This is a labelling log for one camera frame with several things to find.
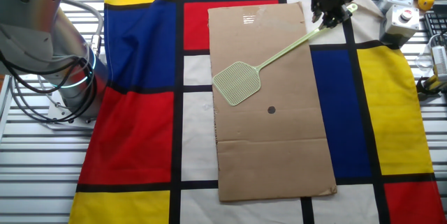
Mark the light green plastic flyswatter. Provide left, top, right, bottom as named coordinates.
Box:
left=212, top=3, right=359, bottom=107

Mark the grey box red button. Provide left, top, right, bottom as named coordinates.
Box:
left=379, top=4, right=421, bottom=47

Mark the black keyboard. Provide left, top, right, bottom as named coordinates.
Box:
left=423, top=10, right=447, bottom=40

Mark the black yellow clamp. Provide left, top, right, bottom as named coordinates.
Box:
left=415, top=75, right=447, bottom=96

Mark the brown cardboard sheet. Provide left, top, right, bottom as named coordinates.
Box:
left=207, top=1, right=338, bottom=203

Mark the colour-block checked tablecloth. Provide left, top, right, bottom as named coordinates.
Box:
left=68, top=0, right=447, bottom=224

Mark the clear cable loop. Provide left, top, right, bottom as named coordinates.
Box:
left=416, top=33, right=441, bottom=73

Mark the silver ribbed camera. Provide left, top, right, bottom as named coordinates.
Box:
left=430, top=45, right=447, bottom=75

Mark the thick grey cable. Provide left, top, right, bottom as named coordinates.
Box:
left=59, top=0, right=105, bottom=57

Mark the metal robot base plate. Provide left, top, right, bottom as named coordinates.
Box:
left=46, top=100, right=98, bottom=131

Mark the black cable bundle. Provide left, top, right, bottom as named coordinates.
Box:
left=0, top=38, right=99, bottom=124

